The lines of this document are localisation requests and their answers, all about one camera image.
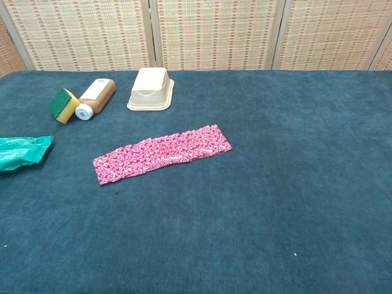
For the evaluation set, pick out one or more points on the row of pink patterned packets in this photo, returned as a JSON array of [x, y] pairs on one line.
[[171, 148]]

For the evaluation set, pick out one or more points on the dark blue felt table cover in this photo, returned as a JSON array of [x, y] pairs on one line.
[[245, 199]]

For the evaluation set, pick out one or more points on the beige plastic container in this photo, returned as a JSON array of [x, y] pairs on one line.
[[150, 88]]

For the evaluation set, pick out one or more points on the brown bottle with white cap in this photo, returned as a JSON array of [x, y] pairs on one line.
[[96, 93]]

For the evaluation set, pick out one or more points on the woven bamboo screen panel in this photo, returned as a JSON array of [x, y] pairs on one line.
[[330, 33], [214, 33], [9, 58], [79, 33], [386, 61]]

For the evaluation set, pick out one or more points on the green and yellow sponge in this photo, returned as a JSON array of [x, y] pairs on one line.
[[61, 105]]

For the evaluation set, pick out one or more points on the green plastic package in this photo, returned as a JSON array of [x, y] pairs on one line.
[[21, 151]]

